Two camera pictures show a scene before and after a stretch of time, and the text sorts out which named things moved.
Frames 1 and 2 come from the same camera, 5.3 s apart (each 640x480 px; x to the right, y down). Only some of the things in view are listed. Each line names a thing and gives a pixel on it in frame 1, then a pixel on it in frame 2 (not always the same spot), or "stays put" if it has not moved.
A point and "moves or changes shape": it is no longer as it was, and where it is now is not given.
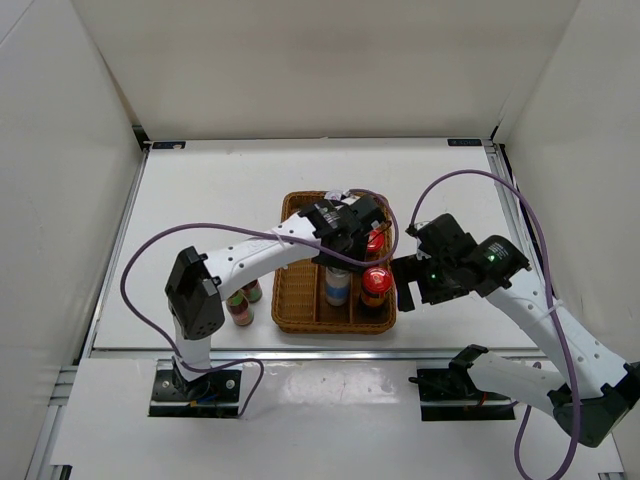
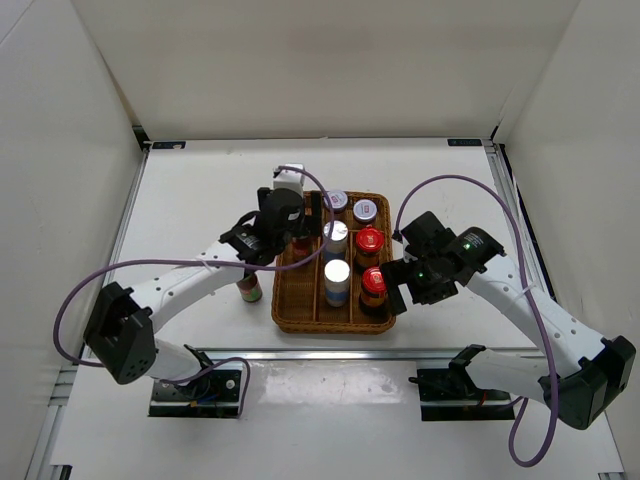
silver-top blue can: [337, 284] stays put
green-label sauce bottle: [239, 308] → [249, 287]
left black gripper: [326, 260] → [311, 227]
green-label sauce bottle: [253, 291] moves or changes shape
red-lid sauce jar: [375, 243] stays put
